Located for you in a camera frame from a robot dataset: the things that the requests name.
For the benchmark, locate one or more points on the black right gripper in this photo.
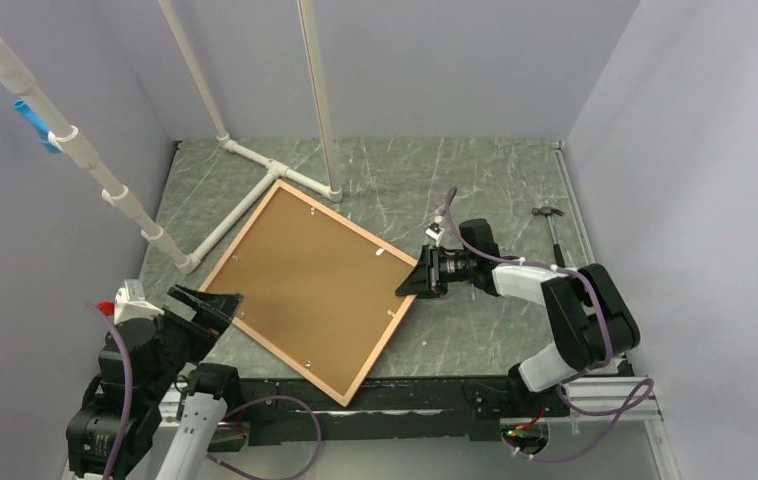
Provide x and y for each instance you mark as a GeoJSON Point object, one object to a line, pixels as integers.
{"type": "Point", "coordinates": [418, 281]}

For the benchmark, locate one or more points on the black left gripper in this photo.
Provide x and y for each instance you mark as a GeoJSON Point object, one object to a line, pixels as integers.
{"type": "Point", "coordinates": [205, 325]}

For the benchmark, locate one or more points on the pink wooden picture frame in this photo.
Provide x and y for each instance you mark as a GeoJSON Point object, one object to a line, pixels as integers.
{"type": "Point", "coordinates": [319, 290]}

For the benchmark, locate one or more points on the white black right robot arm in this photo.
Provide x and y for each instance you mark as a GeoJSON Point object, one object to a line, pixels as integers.
{"type": "Point", "coordinates": [588, 318]}

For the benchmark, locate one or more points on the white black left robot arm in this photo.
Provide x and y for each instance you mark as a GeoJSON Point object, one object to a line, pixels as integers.
{"type": "Point", "coordinates": [139, 362]}

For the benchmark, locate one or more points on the blue pipe peg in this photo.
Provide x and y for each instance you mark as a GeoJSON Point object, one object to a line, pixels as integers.
{"type": "Point", "coordinates": [40, 127]}

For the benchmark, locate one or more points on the white pvc pipe stand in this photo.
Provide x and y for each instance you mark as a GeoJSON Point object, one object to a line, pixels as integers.
{"type": "Point", "coordinates": [102, 190]}

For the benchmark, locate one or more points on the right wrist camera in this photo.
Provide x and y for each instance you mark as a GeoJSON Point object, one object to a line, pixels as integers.
{"type": "Point", "coordinates": [435, 233]}

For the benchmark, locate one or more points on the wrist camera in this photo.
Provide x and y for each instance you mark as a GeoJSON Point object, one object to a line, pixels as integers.
{"type": "Point", "coordinates": [129, 303]}
{"type": "Point", "coordinates": [435, 233]}

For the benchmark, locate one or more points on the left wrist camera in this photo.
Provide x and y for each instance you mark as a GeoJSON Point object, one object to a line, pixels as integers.
{"type": "Point", "coordinates": [129, 303]}

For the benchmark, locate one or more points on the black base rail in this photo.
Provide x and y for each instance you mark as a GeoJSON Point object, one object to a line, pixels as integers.
{"type": "Point", "coordinates": [478, 408]}

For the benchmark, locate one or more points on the black handled claw hammer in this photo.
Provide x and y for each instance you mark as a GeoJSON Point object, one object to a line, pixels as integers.
{"type": "Point", "coordinates": [549, 213]}

